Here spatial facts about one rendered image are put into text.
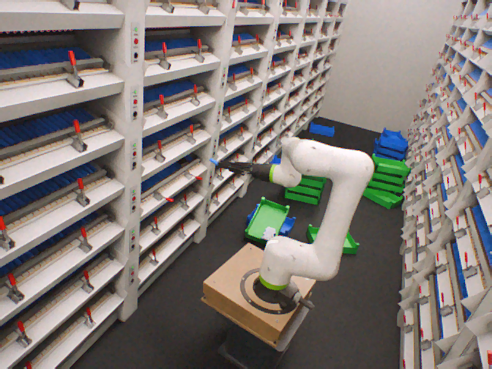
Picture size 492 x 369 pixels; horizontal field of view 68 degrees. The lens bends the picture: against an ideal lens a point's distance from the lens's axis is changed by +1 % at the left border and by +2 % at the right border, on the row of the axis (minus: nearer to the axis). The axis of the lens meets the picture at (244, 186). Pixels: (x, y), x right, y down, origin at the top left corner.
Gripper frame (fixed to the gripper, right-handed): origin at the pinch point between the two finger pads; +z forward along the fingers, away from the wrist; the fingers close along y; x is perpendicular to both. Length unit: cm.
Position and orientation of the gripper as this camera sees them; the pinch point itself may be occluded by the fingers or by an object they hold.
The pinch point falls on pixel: (225, 165)
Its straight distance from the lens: 184.1
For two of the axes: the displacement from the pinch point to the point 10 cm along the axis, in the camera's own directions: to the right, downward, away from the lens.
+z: -9.0, -1.8, 3.9
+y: -4.3, 3.7, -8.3
